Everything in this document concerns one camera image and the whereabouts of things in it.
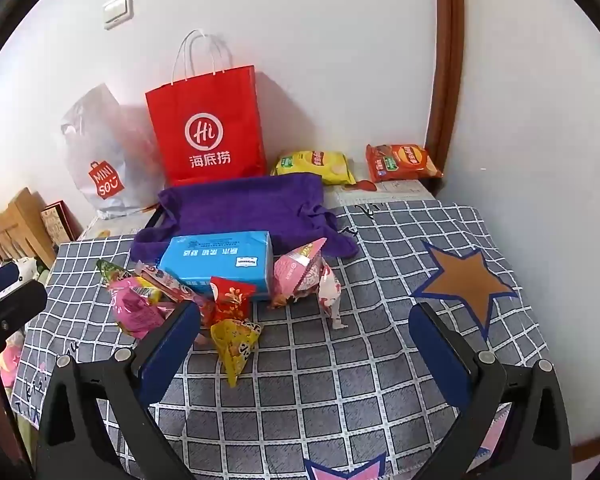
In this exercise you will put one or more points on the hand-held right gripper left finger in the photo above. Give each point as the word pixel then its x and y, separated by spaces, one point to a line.
pixel 172 355

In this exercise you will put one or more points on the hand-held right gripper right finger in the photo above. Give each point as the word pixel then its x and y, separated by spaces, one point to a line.
pixel 437 355

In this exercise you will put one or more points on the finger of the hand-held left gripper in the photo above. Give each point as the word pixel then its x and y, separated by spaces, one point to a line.
pixel 15 305
pixel 0 280

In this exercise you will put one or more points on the magenta snack packet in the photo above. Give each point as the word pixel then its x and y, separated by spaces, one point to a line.
pixel 137 312

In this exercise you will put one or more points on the yellow snack packet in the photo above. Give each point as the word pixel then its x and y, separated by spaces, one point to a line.
pixel 235 347

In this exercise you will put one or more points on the long pink snack packet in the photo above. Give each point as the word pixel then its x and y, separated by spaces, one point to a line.
pixel 170 282

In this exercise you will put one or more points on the red snack packet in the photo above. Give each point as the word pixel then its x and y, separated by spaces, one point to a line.
pixel 232 300

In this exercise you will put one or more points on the green snack packet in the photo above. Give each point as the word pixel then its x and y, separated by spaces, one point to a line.
pixel 110 271

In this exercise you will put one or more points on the white pink patterned snack packet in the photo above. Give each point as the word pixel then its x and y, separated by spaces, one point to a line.
pixel 330 290

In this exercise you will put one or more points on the pink silver snack packet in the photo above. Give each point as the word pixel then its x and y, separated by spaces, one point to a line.
pixel 295 270

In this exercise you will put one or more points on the purple towel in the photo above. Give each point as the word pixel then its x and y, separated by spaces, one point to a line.
pixel 240 205

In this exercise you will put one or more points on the light wooden furniture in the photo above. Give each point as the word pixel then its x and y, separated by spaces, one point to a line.
pixel 15 225

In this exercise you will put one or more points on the blue tissue pack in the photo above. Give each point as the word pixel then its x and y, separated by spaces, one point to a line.
pixel 215 260

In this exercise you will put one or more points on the grey checkered blanket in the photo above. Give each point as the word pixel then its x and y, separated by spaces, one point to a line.
pixel 330 385

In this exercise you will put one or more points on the white plastic shopping bag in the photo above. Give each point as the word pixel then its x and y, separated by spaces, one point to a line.
pixel 105 150

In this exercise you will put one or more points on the orange chips bag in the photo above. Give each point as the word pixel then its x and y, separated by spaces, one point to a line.
pixel 402 160

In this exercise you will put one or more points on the yellow chips bag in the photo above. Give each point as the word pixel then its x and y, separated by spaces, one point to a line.
pixel 312 162

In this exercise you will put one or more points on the red paper bag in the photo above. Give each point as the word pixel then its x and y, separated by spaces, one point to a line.
pixel 205 110

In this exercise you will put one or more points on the white light switch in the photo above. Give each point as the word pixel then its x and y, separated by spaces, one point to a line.
pixel 117 10

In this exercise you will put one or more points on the brown wooden door frame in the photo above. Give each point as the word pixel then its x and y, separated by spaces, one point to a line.
pixel 447 60

